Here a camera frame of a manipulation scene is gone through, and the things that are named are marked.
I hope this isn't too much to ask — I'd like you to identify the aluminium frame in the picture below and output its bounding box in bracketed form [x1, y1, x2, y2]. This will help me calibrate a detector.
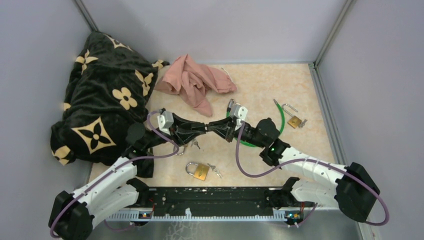
[71, 0, 390, 228]

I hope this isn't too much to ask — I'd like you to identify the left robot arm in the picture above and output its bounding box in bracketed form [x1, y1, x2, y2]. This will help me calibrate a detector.
[48, 111, 209, 240]

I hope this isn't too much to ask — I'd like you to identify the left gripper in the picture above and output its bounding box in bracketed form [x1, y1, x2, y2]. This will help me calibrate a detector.
[144, 113, 205, 150]

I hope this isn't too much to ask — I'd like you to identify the brass padlock on cable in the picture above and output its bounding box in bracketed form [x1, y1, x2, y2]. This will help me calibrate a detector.
[281, 103, 308, 129]

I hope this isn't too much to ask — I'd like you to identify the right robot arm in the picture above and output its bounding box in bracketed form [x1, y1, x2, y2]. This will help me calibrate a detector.
[204, 117, 390, 226]

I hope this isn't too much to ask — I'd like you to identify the green cable lock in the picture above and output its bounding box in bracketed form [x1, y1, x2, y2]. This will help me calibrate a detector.
[225, 98, 285, 148]

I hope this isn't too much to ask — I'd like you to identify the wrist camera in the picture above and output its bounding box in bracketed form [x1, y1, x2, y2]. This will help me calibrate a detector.
[157, 110, 174, 135]
[229, 104, 248, 130]

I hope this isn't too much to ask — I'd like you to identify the black floral blanket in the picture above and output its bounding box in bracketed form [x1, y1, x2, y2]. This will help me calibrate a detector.
[50, 31, 168, 166]

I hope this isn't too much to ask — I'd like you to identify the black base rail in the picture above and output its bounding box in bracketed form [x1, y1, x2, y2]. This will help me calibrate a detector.
[133, 186, 302, 217]

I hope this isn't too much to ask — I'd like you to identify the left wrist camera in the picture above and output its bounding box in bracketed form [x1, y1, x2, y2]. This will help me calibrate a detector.
[157, 110, 174, 135]

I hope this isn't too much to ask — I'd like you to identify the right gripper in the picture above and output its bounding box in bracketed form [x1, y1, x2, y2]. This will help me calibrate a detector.
[206, 117, 265, 149]

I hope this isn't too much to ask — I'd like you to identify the pink cloth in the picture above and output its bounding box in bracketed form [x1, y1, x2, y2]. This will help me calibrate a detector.
[155, 54, 238, 117]

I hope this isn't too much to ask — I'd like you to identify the brass padlock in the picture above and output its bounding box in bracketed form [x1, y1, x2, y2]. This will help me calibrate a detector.
[185, 162, 223, 181]
[281, 103, 308, 129]
[175, 138, 201, 156]

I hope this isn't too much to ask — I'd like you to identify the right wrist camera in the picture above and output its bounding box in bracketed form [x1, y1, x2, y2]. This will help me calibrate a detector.
[229, 104, 248, 130]

